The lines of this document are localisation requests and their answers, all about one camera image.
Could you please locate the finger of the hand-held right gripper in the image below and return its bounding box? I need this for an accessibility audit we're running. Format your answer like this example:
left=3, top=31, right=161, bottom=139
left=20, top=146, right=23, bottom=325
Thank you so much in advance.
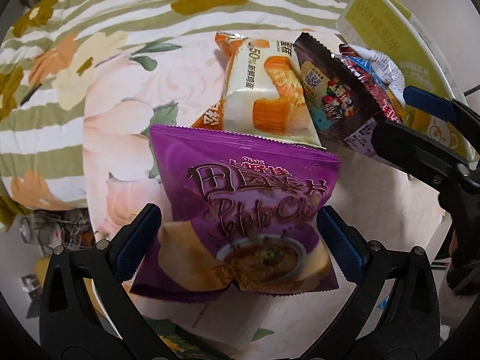
left=403, top=85, right=470, bottom=125
left=373, top=119, right=472, bottom=187

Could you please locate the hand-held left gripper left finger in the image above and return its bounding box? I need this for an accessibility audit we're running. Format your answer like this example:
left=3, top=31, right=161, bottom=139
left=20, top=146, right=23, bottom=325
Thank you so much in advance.
left=39, top=203, right=166, bottom=347

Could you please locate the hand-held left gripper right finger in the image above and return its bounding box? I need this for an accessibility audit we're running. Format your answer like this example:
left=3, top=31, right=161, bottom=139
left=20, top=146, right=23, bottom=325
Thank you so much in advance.
left=319, top=205, right=440, bottom=347

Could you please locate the green cardboard box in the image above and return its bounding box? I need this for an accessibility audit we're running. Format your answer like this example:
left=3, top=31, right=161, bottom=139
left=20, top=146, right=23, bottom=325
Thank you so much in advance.
left=337, top=0, right=478, bottom=163

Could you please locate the purple potato chip bag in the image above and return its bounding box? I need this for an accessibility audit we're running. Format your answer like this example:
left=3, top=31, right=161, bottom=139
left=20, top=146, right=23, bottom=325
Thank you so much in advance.
left=129, top=124, right=343, bottom=305

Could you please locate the white crinkled packet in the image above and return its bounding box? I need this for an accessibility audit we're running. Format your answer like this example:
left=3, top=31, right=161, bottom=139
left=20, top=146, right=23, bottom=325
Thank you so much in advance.
left=365, top=46, right=406, bottom=91

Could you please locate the dark brown candy packet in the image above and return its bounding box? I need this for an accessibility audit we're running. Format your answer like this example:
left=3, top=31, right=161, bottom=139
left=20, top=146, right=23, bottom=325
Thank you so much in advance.
left=294, top=32, right=389, bottom=158

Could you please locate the floral tablecloth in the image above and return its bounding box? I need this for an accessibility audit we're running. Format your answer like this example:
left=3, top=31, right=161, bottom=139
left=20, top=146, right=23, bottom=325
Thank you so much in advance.
left=82, top=31, right=455, bottom=347

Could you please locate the translucent pale packet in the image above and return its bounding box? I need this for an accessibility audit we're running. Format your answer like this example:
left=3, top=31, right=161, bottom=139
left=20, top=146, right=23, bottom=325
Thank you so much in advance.
left=188, top=299, right=260, bottom=346

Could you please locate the orange white cake packet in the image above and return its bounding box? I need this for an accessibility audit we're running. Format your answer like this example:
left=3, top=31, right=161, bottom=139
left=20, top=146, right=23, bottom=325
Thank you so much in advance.
left=191, top=31, right=328, bottom=149

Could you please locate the green striped floral blanket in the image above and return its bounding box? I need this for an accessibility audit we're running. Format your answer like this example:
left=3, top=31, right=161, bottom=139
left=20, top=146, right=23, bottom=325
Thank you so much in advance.
left=0, top=0, right=350, bottom=230

